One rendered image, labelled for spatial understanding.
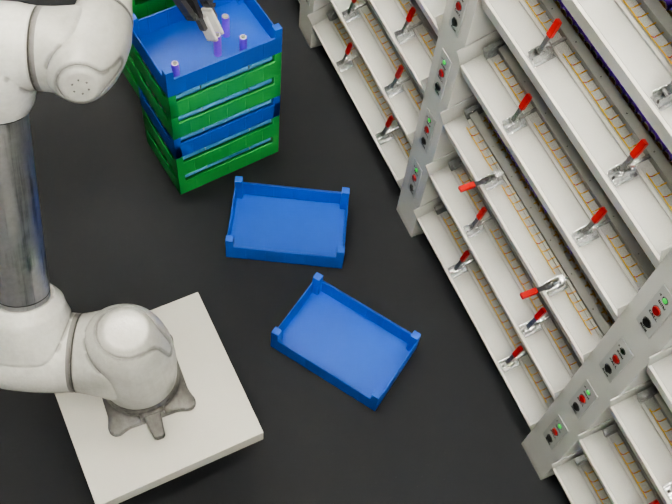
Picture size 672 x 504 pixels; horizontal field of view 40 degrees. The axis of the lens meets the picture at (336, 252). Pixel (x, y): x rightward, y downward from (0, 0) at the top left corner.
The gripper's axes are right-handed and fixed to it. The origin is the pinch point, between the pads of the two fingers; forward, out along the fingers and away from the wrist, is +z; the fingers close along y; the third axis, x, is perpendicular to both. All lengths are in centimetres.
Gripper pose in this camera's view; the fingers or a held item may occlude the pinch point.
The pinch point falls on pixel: (209, 24)
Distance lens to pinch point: 214.3
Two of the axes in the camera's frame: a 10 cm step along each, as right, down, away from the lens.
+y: -4.7, 7.4, -4.7
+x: 8.3, 1.9, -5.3
